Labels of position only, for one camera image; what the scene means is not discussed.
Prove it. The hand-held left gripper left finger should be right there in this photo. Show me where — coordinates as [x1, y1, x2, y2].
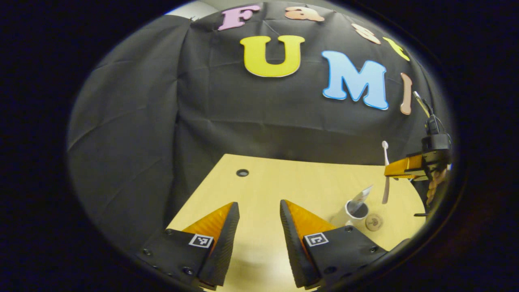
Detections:
[138, 202, 240, 289]

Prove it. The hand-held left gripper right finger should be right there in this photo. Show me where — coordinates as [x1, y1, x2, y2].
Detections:
[280, 199, 389, 289]

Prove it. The white toothbrush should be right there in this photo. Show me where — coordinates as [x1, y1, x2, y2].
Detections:
[381, 141, 390, 204]

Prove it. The white toothpaste tube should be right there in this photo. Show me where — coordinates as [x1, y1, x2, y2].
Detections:
[350, 185, 373, 215]

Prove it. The white cup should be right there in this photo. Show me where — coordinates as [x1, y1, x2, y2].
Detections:
[330, 200, 369, 228]

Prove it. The round cork coaster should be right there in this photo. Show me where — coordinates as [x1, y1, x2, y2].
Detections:
[365, 214, 384, 232]

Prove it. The wooden desktop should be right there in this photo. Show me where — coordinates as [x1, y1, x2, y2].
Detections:
[166, 153, 426, 292]

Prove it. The black backdrop cloth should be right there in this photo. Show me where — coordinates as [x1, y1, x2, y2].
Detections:
[67, 2, 450, 260]

